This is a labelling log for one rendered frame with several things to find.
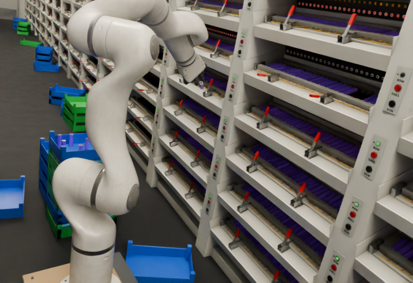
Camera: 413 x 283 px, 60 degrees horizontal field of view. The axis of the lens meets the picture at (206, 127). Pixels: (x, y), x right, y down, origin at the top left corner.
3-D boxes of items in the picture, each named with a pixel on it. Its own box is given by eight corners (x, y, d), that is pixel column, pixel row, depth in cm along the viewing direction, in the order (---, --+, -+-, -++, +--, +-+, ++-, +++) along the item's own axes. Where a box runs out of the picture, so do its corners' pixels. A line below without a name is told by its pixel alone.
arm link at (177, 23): (184, -21, 102) (204, 23, 131) (134, 2, 104) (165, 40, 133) (195, 6, 100) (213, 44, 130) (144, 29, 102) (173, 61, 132)
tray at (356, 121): (366, 138, 102) (370, 107, 98) (243, 82, 150) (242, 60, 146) (410, 117, 110) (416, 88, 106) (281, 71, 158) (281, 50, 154)
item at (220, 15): (239, 32, 151) (238, -1, 145) (177, 16, 199) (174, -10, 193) (277, 24, 160) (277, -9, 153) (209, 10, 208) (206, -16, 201)
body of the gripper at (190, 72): (188, 42, 138) (198, 60, 147) (169, 60, 137) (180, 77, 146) (201, 51, 134) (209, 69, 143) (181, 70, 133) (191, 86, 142)
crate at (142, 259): (122, 285, 151) (124, 270, 148) (126, 253, 170) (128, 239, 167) (192, 289, 156) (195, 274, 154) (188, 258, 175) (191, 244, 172)
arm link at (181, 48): (193, 39, 135) (171, 49, 136) (180, 14, 124) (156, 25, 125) (198, 55, 131) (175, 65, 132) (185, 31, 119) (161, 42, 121)
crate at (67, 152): (61, 163, 158) (61, 147, 155) (48, 146, 172) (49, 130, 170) (124, 156, 176) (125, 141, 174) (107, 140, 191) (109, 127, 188)
